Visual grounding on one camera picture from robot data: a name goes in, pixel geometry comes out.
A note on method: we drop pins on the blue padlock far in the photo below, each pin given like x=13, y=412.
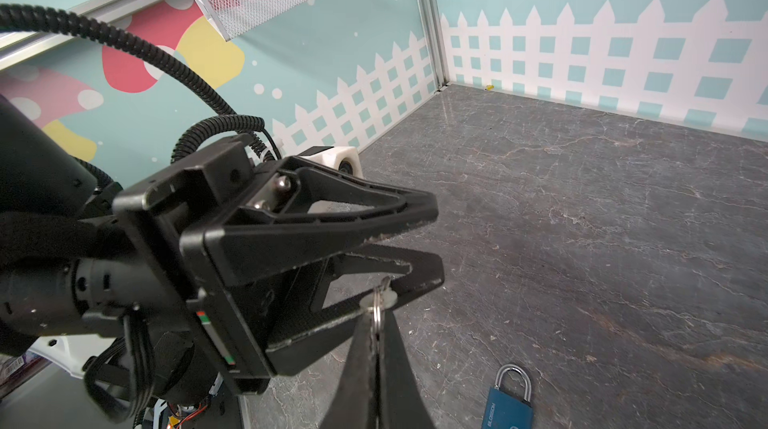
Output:
x=505, y=411

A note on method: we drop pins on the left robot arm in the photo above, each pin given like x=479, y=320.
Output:
x=68, y=267

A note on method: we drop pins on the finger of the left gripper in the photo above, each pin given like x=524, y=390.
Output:
x=306, y=330
x=294, y=212

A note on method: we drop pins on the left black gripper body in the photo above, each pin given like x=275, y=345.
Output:
x=165, y=215

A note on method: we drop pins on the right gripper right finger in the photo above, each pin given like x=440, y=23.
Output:
x=400, y=402

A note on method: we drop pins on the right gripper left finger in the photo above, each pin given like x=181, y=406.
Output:
x=355, y=403

